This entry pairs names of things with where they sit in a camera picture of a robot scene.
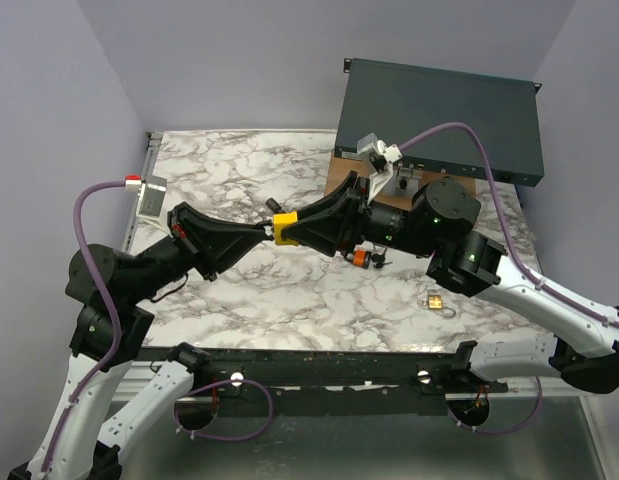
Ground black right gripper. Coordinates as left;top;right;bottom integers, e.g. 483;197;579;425
277;174;432;260

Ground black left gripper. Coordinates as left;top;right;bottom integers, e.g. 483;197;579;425
130;201;273;303

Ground yellow padlock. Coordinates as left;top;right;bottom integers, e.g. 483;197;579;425
264;212;299;246

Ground orange padlock black keys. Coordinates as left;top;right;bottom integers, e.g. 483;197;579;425
371;250;390;270

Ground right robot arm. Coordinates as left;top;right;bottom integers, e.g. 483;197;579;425
273;173;619;394

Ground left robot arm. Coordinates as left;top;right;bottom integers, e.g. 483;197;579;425
9;203;270;479

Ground small brass padlock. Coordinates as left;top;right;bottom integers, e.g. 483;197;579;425
418;293;457;318

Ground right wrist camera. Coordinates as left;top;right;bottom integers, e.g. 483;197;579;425
357;133;403;203

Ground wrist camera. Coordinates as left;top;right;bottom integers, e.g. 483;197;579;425
125;175;169;233
357;133;403;203

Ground grey metal lock bracket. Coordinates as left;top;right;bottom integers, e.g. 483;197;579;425
382;167;423;199

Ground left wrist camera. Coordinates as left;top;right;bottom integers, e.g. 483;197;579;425
125;175;169;233

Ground aluminium side rail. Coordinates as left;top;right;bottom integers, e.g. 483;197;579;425
122;131;164;252

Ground dark teal network switch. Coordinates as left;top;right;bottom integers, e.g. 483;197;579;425
334;58;545;187

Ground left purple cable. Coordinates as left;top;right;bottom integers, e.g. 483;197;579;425
38;180;275;476

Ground purple cable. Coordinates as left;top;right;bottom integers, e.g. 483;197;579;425
38;180;275;476
399;122;619;435

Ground black table edge rail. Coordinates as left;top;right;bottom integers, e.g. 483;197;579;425
118;344;520;419

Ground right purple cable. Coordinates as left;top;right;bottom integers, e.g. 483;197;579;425
399;122;619;435

